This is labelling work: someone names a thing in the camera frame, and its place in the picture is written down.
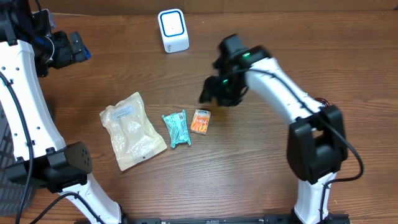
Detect orange tissue pack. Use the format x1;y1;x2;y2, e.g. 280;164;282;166
190;110;211;135

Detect teal crinkled snack packet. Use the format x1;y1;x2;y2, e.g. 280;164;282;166
162;110;191;149

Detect clear white plastic pouch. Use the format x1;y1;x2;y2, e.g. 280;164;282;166
99;92;167;171

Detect green lidded container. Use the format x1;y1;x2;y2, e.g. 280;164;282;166
315;98;330;107

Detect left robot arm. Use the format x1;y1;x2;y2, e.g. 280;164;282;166
1;1;127;223

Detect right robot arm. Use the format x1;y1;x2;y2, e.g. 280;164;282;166
199;34;349;223

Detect white barcode scanner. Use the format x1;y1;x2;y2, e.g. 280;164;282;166
157;9;190;54

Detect brown cardboard backdrop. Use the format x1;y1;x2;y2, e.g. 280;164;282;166
39;0;397;16

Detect grey plastic mesh basket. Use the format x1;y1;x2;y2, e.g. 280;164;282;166
0;107;24;217

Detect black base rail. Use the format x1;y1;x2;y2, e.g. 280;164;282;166
74;213;351;224

